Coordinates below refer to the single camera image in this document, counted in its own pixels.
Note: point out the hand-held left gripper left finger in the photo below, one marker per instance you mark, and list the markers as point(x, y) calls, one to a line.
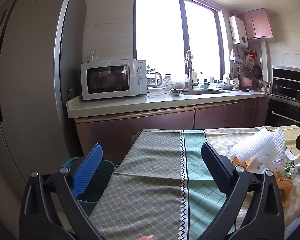
point(88, 170)

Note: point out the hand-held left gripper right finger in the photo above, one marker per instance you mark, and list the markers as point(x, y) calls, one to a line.
point(215, 167)

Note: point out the teal plastic bin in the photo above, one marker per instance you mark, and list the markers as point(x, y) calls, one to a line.
point(100, 180)

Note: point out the green clear plastic wrapper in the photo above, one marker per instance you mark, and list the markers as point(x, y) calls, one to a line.
point(290, 170)

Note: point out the white foam net sleeve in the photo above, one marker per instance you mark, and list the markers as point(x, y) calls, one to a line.
point(262, 146)

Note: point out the orange paper package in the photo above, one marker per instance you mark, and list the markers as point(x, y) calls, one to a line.
point(285, 188)

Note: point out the person's left hand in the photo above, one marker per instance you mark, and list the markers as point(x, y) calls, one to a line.
point(145, 238)

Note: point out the black built-in oven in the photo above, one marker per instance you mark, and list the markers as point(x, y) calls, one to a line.
point(287, 112)

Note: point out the black wok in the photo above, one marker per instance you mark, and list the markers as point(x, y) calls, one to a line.
point(292, 91)

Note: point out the patterned green yellow tablecloth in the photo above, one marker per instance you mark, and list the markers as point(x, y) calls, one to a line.
point(150, 180)

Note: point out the brown kitchen base cabinet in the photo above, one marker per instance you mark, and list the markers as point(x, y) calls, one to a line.
point(140, 127)

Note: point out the steel kitchen sink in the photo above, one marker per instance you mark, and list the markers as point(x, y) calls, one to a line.
point(205, 92)

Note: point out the white kitchen countertop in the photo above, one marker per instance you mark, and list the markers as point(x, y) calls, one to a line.
point(130, 103)

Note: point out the steel mixing bowl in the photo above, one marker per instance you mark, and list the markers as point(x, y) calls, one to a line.
point(227, 86)

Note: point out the blue white ceramic bowl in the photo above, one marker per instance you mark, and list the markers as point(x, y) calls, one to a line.
point(176, 92)

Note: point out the pink bowl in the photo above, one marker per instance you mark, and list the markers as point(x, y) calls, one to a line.
point(246, 82)

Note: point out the black frying pan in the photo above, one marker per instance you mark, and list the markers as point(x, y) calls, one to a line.
point(257, 72)

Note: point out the white spotted trivet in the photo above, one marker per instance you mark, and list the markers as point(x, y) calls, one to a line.
point(235, 81)

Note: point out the white microwave oven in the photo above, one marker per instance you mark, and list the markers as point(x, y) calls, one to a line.
point(107, 80)

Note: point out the clear plastic bag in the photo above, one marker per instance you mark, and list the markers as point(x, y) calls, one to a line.
point(177, 82)

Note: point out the white soap bottle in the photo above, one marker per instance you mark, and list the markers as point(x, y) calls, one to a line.
point(194, 76)

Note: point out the clear glass food container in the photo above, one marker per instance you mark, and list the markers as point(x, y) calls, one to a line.
point(157, 91)

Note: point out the steel kitchen faucet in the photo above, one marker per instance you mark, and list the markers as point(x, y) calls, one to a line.
point(189, 72)

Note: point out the glass electric kettle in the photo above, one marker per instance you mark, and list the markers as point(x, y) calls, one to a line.
point(155, 79)

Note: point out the grey refrigerator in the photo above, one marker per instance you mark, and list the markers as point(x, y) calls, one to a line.
point(27, 80)

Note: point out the white water heater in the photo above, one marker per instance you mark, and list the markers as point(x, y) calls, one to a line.
point(238, 31)

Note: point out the large kitchen window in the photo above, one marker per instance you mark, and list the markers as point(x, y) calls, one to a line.
point(160, 30)

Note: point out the white wall shelf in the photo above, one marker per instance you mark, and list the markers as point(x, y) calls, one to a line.
point(236, 59)

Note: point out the pink wall cabinet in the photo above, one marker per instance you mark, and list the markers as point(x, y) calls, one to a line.
point(258, 23)

